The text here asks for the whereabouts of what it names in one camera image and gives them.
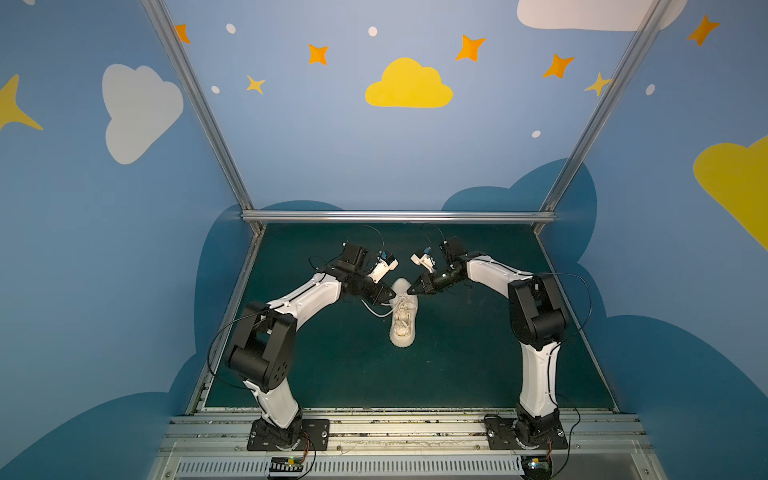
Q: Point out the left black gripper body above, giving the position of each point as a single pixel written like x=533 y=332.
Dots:
x=372 y=285

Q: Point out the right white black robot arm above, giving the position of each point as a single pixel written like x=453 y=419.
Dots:
x=538 y=319

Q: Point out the small circuit board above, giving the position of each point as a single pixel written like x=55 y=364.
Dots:
x=285 y=467
x=536 y=468

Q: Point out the rear aluminium crossbar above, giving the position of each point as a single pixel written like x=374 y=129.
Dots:
x=284 y=216

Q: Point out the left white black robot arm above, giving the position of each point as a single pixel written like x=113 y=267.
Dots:
x=261 y=347

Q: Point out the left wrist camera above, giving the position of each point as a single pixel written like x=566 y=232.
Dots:
x=385 y=263

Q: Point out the aluminium rail base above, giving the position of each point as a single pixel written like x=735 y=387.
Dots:
x=406 y=444

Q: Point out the left small circuit board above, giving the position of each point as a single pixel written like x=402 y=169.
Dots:
x=285 y=467

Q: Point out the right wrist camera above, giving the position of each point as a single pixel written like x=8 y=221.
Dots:
x=424 y=259

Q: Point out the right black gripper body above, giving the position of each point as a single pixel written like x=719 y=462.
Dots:
x=432 y=280

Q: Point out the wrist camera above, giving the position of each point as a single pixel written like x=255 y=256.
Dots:
x=385 y=263
x=424 y=259

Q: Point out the right aluminium frame post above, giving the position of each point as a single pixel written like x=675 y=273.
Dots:
x=640 y=44

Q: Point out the white shoelace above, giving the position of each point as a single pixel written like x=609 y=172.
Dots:
x=380 y=315

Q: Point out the aluminium frame post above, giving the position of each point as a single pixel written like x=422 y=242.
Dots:
x=640 y=44
x=173 y=46

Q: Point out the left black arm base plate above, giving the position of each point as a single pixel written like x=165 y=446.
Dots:
x=301 y=434

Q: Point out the right small circuit board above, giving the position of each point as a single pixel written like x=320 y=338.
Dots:
x=536 y=468

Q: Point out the white sneaker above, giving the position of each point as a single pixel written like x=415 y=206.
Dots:
x=404 y=310

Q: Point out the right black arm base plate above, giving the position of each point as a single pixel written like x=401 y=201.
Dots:
x=528 y=433

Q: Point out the left aluminium frame post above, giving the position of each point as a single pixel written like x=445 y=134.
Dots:
x=173 y=46

